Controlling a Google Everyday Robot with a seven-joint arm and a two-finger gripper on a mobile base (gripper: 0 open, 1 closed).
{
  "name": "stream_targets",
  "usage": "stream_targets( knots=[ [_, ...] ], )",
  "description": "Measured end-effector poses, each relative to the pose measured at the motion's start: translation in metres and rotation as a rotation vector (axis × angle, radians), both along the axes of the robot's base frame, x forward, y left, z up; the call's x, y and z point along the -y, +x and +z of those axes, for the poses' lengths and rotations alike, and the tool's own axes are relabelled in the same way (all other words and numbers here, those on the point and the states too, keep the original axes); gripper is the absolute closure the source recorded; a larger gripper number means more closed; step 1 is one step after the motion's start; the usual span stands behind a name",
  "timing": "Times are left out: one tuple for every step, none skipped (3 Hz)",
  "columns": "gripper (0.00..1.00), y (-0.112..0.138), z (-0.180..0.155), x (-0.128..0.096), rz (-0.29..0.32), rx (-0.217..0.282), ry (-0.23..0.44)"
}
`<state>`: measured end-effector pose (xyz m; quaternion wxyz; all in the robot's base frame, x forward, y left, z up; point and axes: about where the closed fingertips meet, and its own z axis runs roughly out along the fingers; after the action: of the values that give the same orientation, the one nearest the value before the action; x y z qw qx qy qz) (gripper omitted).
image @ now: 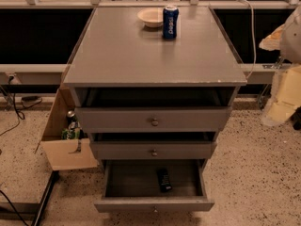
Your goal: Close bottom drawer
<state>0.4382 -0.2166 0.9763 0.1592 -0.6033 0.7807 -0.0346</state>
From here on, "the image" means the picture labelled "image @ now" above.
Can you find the cardboard box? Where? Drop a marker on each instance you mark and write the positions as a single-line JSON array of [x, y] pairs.
[[64, 148]]

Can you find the grey drawer cabinet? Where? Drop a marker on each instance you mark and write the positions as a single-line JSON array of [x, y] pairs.
[[121, 63]]

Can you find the grey drawer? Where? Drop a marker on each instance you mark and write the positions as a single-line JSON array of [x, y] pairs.
[[178, 145], [132, 185], [136, 120]]

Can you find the black remote control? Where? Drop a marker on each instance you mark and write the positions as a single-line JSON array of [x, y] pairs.
[[163, 180]]

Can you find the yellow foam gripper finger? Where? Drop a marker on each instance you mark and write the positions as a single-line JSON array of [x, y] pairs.
[[272, 41]]

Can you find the black floor frame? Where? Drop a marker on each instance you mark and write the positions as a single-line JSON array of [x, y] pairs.
[[28, 213]]

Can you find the blue Pepsi can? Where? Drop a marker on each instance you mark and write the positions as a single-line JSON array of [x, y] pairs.
[[170, 18]]

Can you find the dark soda can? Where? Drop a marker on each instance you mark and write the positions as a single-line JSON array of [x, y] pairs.
[[71, 116]]

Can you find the grey bottom drawer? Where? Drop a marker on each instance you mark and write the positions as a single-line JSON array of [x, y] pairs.
[[132, 185]]

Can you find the grey top drawer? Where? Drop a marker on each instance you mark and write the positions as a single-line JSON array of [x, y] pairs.
[[136, 120]]

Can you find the grey middle drawer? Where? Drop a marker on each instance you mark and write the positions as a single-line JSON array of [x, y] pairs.
[[178, 145]]

